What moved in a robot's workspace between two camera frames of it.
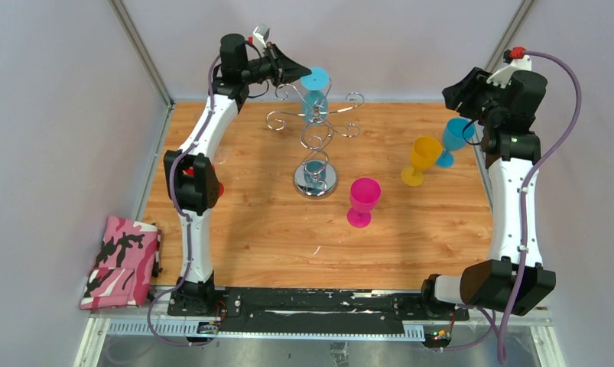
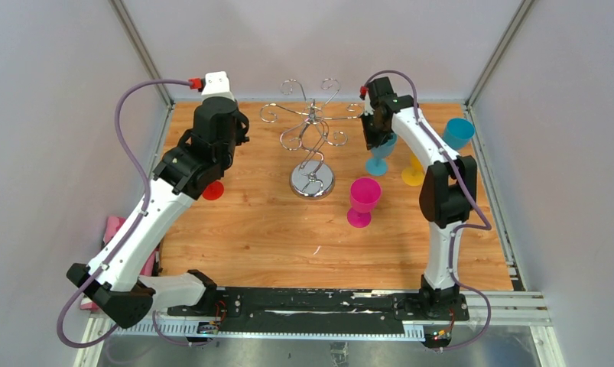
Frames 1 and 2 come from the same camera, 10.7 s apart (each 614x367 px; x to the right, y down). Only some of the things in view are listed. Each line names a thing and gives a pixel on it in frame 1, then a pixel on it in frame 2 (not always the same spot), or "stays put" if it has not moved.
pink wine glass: [365, 193] stays put
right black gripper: [466, 89] -> [371, 141]
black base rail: [316, 306] stays put
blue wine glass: [315, 105] -> [378, 165]
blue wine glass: [456, 133] stays put
